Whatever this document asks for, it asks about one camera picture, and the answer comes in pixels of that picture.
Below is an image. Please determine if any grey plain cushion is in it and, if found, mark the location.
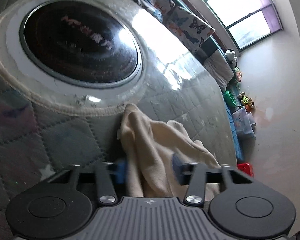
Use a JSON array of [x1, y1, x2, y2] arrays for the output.
[[204, 49, 234, 93]]

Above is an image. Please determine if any butterfly print cushion right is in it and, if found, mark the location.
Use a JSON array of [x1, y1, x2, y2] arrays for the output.
[[164, 6, 215, 54]]

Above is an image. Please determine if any green plastic bowl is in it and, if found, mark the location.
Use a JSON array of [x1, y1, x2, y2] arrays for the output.
[[223, 90, 239, 108]]

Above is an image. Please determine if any black round induction cooktop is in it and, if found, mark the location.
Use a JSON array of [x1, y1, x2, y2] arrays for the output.
[[19, 0, 141, 88]]

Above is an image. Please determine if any blue sofa blanket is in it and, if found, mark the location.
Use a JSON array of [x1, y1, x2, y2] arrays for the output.
[[224, 103, 244, 163]]

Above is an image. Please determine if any yellow green plush toy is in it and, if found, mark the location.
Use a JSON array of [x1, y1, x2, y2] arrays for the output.
[[237, 92, 255, 112]]

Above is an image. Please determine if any cream knit sweater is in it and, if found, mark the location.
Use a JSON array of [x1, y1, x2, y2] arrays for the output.
[[120, 103, 220, 199]]

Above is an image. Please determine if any red plastic stool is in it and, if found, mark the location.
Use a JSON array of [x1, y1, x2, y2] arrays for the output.
[[237, 163, 254, 177]]

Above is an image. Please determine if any black white plush toy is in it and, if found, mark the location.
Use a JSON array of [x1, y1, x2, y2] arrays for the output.
[[225, 49, 238, 68]]

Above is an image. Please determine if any clear plastic storage box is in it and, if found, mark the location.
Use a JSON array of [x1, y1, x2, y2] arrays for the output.
[[232, 108, 256, 140]]

